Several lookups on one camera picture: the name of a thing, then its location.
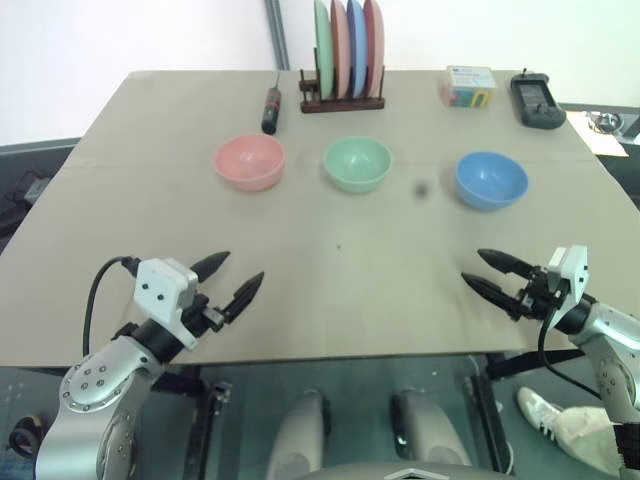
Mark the clear box of coloured items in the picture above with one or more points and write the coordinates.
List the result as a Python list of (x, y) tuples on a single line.
[(467, 87)]

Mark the green plate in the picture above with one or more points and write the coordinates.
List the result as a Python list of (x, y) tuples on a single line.
[(322, 50)]

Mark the grey metal post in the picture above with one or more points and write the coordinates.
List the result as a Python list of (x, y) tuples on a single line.
[(277, 35)]

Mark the dark wooden plate rack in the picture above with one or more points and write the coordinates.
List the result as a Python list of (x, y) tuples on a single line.
[(345, 105)]

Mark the beige paper sheet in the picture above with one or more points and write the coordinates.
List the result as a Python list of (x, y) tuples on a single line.
[(597, 137)]

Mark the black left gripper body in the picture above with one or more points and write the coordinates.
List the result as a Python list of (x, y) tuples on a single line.
[(202, 315)]

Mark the grey robot torso edge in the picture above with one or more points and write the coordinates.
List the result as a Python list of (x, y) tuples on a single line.
[(400, 472)]

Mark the black tool with red band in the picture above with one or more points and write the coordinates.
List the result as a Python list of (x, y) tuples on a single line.
[(272, 110)]

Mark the black metal table frame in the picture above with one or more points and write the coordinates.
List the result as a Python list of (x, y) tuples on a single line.
[(525, 362)]

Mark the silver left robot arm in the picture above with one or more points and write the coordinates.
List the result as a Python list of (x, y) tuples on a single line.
[(95, 380)]

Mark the blue plastic bowl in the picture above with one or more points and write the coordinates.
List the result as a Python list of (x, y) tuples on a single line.
[(491, 182)]

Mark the pink plate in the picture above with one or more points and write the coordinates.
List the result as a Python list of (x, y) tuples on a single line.
[(375, 45), (340, 50)]

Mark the grey rounded left robot leg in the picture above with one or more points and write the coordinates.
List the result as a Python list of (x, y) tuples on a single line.
[(297, 435)]

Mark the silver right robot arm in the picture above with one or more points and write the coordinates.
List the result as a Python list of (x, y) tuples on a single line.
[(615, 332)]

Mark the white sneaker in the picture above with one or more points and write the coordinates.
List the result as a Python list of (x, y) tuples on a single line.
[(540, 410)]

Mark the green plastic bowl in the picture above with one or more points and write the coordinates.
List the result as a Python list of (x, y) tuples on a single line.
[(357, 167)]

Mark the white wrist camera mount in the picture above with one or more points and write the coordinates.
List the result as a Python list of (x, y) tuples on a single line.
[(160, 287), (575, 270)]

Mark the black tape roll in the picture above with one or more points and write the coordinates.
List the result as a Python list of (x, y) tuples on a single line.
[(25, 437)]

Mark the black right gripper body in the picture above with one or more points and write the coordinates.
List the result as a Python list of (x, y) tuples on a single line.
[(537, 297)]

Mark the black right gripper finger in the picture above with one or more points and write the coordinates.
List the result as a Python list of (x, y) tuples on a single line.
[(502, 261), (492, 292)]

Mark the grey rounded robot leg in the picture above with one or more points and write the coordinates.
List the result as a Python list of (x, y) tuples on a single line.
[(297, 435), (430, 430)]

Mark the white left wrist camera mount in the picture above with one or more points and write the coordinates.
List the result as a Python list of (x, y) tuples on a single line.
[(160, 287)]

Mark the beige trouser leg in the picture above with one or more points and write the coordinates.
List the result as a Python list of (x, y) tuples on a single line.
[(585, 435)]

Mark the pink-red plastic bowl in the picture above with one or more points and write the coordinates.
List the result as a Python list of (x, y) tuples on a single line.
[(250, 165)]

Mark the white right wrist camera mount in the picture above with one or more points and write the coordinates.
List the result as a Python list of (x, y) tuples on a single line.
[(575, 270)]

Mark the blue plate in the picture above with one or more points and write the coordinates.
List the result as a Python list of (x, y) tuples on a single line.
[(357, 50)]

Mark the grey rounded right robot leg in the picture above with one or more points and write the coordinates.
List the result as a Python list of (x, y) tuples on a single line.
[(430, 430)]

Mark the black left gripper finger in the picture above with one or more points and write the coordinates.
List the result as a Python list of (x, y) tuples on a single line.
[(242, 295), (210, 264)]

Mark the black handheld controller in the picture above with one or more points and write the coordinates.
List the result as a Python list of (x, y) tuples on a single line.
[(536, 102)]

